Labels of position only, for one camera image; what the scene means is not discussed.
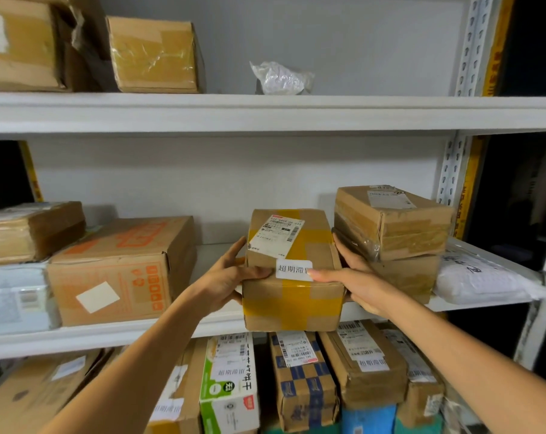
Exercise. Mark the person's left hand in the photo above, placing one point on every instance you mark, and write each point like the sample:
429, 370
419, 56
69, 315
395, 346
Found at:
218, 284

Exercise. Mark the person's right hand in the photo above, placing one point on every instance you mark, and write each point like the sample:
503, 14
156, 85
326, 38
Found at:
367, 289

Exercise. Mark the large dusty cardboard box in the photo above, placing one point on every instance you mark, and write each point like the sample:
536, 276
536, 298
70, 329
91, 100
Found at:
390, 221

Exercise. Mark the box with yellow tape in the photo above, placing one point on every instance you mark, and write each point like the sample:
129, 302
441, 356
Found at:
291, 307

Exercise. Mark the large box orange print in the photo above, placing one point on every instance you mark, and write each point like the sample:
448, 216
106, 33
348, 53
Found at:
119, 266

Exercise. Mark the white metal shelf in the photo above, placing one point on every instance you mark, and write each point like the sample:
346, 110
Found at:
255, 112

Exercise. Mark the cardboard box blue striped label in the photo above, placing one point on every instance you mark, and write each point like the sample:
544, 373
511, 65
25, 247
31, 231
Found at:
29, 230

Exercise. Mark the small white plastic bag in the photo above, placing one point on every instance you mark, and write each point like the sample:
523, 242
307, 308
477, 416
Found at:
282, 79

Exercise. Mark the small taped box 0461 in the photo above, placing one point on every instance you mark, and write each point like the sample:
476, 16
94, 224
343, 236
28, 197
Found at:
151, 58

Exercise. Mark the taped brown parcel 0410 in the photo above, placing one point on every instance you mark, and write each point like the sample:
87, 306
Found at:
24, 49

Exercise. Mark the person's left forearm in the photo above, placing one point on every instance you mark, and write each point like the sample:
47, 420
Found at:
128, 379

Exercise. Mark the person's right forearm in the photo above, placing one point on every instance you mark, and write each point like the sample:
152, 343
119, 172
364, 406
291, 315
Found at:
480, 370

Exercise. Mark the squat cardboard box white label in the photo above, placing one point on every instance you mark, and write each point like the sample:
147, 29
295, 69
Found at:
367, 384

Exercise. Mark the small taped cardboard parcel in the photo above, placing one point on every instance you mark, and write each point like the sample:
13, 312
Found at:
187, 379

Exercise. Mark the green and white carton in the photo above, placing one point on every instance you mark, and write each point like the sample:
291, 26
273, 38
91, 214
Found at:
230, 388

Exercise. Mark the white mailer bag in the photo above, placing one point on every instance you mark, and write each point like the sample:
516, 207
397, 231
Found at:
480, 280

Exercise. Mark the small long brown box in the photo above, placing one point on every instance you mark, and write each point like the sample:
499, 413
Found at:
422, 397

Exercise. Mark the blue checkered cardboard box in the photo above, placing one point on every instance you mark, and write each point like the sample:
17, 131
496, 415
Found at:
304, 393

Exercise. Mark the small blue box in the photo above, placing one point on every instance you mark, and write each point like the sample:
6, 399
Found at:
367, 420

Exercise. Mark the yellow sticker strip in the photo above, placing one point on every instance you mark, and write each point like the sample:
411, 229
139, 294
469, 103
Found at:
30, 171
498, 49

